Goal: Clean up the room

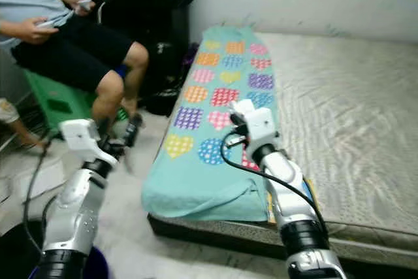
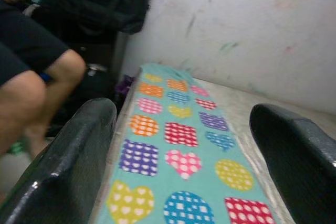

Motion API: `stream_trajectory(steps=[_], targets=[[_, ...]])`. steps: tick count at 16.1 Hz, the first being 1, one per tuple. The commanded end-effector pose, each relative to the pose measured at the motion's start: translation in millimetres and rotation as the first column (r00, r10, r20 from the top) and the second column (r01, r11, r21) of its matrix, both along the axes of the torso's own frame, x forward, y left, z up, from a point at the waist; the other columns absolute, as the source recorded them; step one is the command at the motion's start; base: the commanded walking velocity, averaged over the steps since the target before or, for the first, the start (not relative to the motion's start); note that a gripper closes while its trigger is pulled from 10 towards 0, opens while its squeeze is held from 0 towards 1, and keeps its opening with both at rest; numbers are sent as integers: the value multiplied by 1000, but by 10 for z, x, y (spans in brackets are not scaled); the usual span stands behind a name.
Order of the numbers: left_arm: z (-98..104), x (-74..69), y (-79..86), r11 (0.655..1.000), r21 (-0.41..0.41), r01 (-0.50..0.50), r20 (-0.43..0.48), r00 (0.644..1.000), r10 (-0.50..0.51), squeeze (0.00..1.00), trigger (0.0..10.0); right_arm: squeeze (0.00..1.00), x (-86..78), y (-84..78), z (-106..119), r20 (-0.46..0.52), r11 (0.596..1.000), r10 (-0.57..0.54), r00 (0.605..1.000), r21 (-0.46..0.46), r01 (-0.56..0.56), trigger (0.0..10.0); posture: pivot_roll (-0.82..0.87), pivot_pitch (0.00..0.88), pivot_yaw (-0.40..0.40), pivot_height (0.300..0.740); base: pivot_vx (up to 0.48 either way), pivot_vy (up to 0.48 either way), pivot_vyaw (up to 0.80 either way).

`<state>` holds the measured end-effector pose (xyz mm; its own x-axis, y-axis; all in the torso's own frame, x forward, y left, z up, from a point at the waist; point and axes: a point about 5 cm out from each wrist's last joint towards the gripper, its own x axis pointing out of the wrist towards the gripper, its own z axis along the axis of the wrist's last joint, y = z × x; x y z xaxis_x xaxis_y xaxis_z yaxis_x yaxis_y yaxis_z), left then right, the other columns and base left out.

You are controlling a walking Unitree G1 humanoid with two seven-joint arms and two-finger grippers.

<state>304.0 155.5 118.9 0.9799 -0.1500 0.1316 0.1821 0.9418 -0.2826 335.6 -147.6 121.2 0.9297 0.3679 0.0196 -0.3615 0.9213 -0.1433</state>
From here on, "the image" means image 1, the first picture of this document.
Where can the teal blanket with colourful hearts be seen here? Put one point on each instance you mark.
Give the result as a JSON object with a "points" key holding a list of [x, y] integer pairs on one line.
{"points": [[196, 181]]}

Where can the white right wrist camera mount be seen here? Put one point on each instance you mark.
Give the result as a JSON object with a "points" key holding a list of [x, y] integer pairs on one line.
{"points": [[261, 124]]}

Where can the yellow blue children's book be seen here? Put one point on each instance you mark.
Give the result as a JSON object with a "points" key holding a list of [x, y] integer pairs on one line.
{"points": [[271, 210]]}

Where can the white paper pad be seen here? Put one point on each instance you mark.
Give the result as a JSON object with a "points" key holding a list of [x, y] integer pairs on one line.
{"points": [[47, 178]]}

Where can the grey pedestal fan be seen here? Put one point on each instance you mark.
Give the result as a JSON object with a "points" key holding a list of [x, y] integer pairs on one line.
{"points": [[16, 253]]}

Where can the green plastic stool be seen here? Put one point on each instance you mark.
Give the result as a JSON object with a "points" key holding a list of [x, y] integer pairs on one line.
{"points": [[59, 102]]}

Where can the grey quilted mattress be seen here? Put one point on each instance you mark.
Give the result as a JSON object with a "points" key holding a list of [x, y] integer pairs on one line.
{"points": [[353, 109]]}

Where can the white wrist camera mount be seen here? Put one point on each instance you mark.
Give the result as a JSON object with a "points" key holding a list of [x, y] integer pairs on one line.
{"points": [[80, 136], [261, 124]]}

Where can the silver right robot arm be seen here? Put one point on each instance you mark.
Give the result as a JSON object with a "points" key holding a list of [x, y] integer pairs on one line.
{"points": [[284, 174]]}

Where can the white handheld controller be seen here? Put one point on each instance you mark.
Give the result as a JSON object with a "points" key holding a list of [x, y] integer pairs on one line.
{"points": [[88, 3], [51, 24]]}

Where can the adult's right hand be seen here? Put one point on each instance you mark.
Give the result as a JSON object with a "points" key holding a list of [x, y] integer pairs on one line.
{"points": [[34, 32]]}

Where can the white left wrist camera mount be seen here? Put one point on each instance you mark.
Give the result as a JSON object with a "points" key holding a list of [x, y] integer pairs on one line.
{"points": [[80, 136]]}

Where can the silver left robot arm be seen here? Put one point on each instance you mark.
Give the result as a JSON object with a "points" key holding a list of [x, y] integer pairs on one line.
{"points": [[72, 217]]}

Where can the adult in black shorts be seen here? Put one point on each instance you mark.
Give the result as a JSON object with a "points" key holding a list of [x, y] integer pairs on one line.
{"points": [[72, 50]]}

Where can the adult's left hand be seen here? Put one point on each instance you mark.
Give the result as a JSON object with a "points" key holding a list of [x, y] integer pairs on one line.
{"points": [[81, 2]]}

